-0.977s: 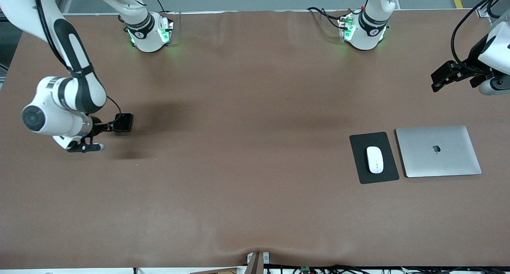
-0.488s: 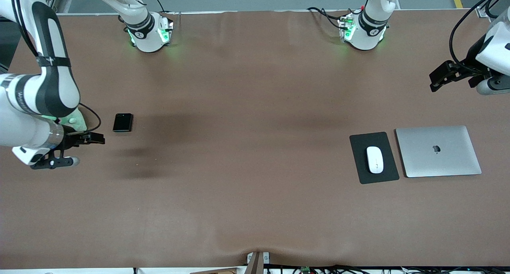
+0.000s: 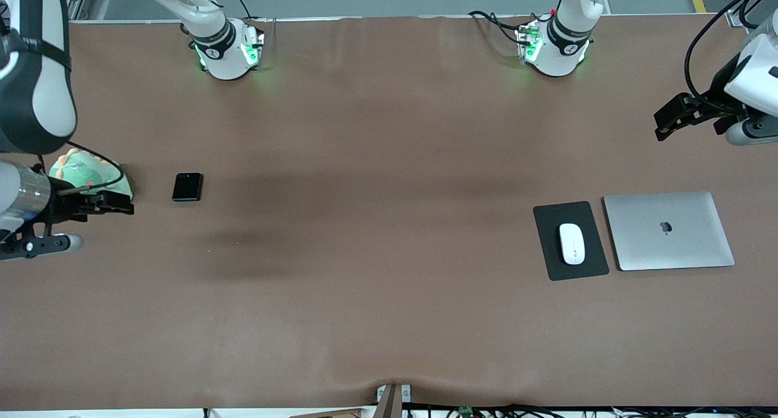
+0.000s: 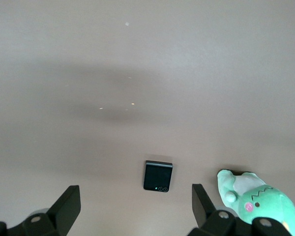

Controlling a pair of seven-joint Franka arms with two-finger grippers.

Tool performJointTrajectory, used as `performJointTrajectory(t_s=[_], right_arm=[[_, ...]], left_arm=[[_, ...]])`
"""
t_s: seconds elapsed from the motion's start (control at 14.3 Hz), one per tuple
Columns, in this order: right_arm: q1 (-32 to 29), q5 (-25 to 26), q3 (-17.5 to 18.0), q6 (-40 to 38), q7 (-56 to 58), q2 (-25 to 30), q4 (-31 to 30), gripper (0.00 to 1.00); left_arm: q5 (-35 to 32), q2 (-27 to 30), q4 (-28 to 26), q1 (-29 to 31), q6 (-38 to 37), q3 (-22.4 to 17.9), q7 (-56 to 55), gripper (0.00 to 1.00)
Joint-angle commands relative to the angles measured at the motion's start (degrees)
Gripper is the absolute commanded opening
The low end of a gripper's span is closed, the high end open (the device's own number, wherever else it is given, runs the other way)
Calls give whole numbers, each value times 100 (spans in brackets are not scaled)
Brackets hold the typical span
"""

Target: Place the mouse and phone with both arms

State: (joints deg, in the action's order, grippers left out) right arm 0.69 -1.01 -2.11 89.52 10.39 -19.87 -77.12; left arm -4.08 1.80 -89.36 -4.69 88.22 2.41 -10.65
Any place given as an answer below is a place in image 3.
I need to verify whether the black flip phone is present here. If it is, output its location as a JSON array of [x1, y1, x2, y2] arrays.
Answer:
[[171, 172, 204, 203]]

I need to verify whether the white computer mouse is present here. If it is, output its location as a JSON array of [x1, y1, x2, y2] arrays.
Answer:
[[558, 222, 587, 266]]

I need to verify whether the black mouse pad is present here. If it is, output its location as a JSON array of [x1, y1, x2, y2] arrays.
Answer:
[[532, 200, 611, 282]]

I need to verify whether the green dinosaur plush toy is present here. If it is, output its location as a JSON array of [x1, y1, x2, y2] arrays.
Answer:
[[48, 148, 134, 201]]

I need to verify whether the silver closed laptop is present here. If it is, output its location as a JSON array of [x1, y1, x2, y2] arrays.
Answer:
[[603, 191, 736, 272]]

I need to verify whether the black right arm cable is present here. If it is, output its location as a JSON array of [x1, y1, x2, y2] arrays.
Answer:
[[58, 140, 126, 196]]

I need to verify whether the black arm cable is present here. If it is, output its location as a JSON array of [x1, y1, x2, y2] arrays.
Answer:
[[684, 0, 778, 103], [58, 140, 126, 196]]

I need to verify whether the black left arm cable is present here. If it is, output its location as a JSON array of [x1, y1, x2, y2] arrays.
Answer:
[[684, 0, 778, 103]]

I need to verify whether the black base power cable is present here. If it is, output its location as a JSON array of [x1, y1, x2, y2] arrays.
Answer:
[[467, 10, 531, 46]]

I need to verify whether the metal table edge bracket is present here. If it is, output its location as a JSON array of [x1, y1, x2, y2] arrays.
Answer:
[[375, 383, 412, 418]]

